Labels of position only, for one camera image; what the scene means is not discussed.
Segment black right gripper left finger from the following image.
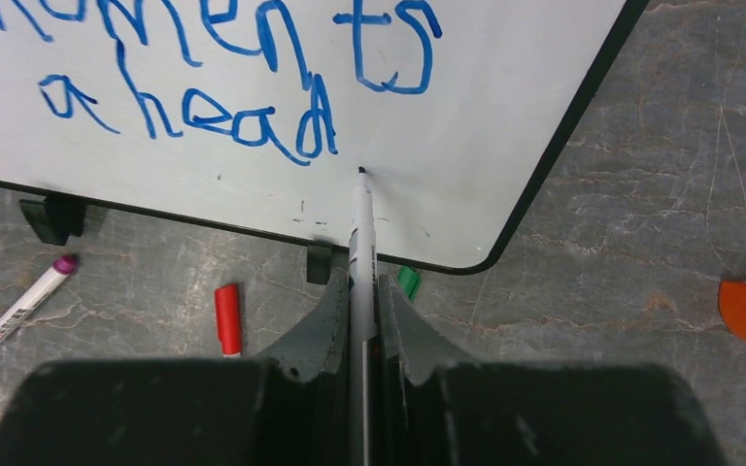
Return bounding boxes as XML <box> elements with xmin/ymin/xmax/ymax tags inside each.
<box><xmin>0</xmin><ymin>276</ymin><xmax>350</xmax><ymax>465</ymax></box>

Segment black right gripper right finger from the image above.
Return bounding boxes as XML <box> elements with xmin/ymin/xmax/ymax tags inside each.
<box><xmin>378</xmin><ymin>275</ymin><xmax>727</xmax><ymax>465</ymax></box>

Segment blue whiteboard marker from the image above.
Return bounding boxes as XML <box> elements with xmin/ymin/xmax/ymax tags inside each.
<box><xmin>348</xmin><ymin>167</ymin><xmax>378</xmax><ymax>465</ymax></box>

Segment black framed whiteboard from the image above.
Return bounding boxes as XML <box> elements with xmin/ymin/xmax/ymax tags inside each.
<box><xmin>0</xmin><ymin>1</ymin><xmax>646</xmax><ymax>274</ymax></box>

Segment red whiteboard marker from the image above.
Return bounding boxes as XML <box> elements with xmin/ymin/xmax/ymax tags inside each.
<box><xmin>214</xmin><ymin>283</ymin><xmax>243</xmax><ymax>358</ymax></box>

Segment green whiteboard marker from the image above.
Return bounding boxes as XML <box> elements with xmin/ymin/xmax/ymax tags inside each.
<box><xmin>397</xmin><ymin>266</ymin><xmax>422</xmax><ymax>301</ymax></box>

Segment purple whiteboard marker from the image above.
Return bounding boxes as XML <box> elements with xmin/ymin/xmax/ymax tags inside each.
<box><xmin>0</xmin><ymin>254</ymin><xmax>79</xmax><ymax>344</ymax></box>

